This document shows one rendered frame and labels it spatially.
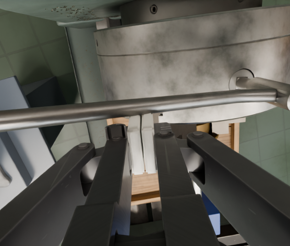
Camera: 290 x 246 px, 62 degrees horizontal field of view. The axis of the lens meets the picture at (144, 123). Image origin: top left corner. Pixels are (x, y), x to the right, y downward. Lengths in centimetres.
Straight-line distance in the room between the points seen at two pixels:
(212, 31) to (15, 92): 66
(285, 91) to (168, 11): 17
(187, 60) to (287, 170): 196
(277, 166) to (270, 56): 184
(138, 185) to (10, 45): 116
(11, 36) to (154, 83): 137
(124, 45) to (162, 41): 5
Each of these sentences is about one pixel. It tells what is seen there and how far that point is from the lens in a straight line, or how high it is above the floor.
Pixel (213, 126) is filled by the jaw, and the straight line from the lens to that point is 46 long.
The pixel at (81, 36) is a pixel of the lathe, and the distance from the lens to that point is 97.
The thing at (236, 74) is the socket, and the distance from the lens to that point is 31.
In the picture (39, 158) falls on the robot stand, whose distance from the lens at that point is 89.
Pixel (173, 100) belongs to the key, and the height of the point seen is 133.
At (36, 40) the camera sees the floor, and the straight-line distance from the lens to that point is 157.
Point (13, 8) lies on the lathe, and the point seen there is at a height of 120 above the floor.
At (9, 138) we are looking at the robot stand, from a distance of 88.
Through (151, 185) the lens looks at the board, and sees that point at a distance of 76.
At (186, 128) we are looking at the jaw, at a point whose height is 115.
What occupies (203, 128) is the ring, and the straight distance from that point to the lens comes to 45.
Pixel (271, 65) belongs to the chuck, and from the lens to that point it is 33.
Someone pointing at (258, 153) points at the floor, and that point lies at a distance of 199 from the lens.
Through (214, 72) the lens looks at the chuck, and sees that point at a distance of 29.
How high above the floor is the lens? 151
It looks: 69 degrees down
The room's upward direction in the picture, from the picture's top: 163 degrees clockwise
